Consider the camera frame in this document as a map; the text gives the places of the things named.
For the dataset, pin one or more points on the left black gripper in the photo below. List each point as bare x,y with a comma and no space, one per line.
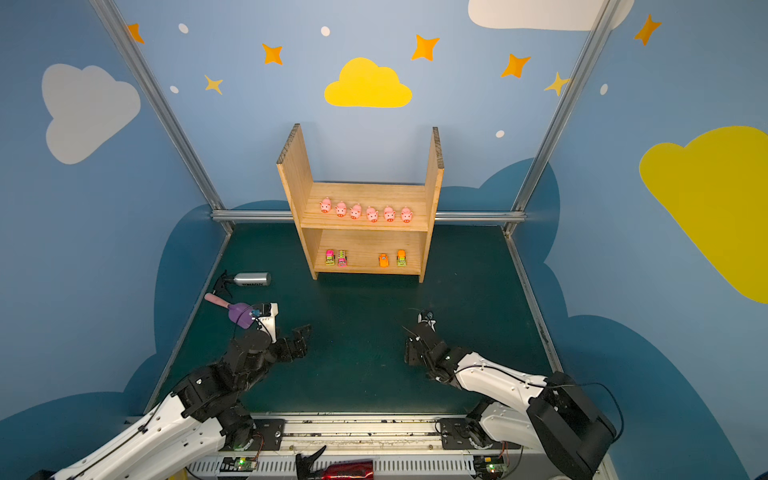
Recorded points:
285,348

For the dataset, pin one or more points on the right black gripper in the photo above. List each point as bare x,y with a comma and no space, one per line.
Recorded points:
420,346

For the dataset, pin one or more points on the orange green toy car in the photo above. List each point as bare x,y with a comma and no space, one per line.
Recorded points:
401,258

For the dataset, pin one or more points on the pink toy pig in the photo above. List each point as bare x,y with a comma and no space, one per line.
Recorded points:
341,209
389,214
326,205
406,215
372,214
356,212

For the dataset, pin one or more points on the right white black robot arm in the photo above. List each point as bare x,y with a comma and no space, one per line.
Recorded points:
550,414

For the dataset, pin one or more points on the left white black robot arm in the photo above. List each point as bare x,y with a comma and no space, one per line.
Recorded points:
201,415

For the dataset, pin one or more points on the wooden two-tier shelf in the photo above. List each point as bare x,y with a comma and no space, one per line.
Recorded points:
362,240

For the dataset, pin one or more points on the purple pink toy shovel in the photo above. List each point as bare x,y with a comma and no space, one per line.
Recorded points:
240,314

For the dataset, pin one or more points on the silver spray bottle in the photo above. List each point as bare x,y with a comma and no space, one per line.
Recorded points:
225,280

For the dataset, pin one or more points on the left green circuit board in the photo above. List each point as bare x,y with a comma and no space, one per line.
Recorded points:
240,464

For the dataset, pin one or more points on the green circuit board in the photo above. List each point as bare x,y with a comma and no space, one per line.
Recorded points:
489,468
240,464

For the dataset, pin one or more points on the right green circuit board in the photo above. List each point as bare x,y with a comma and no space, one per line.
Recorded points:
489,468

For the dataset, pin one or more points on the red black clamp tool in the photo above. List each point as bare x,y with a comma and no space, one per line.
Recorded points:
358,469

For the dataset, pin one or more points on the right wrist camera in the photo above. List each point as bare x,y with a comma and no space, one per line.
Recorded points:
426,317

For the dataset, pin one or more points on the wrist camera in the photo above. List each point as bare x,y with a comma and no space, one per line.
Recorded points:
426,317
264,318

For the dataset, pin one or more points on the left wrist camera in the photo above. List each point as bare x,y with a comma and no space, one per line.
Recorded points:
264,318

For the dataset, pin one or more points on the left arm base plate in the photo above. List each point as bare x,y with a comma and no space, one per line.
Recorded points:
258,434

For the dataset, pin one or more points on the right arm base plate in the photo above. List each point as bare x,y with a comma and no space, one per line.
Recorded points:
463,434

